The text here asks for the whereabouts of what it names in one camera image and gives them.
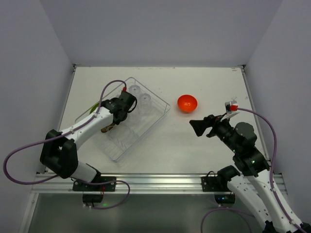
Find yellow patterned plate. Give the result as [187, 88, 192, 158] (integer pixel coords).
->
[101, 125, 114, 133]

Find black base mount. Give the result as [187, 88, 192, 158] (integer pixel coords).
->
[72, 176, 116, 207]
[201, 171, 236, 206]

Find clear glass back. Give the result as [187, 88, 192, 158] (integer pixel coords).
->
[128, 84, 141, 99]

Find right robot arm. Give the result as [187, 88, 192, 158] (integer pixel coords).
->
[190, 115, 311, 233]

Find clear glass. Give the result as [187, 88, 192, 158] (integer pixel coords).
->
[128, 84, 141, 99]
[138, 93, 152, 116]

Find orange bowl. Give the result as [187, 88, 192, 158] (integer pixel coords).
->
[177, 95, 198, 113]

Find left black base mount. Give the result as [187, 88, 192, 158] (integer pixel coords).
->
[72, 176, 116, 207]

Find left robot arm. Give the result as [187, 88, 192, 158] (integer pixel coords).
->
[40, 90, 138, 183]

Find green plate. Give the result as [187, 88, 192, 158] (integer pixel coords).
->
[89, 103, 99, 114]

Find clear wire dish rack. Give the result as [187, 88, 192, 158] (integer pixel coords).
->
[78, 77, 170, 162]

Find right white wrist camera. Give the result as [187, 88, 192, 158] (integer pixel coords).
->
[221, 100, 239, 121]

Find clear glass right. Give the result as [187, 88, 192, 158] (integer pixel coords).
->
[138, 93, 152, 116]

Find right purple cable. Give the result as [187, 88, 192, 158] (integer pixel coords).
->
[200, 104, 311, 233]

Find aluminium mounting rail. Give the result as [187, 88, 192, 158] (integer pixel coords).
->
[30, 172, 289, 195]

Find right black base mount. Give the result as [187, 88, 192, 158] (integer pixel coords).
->
[201, 171, 236, 206]

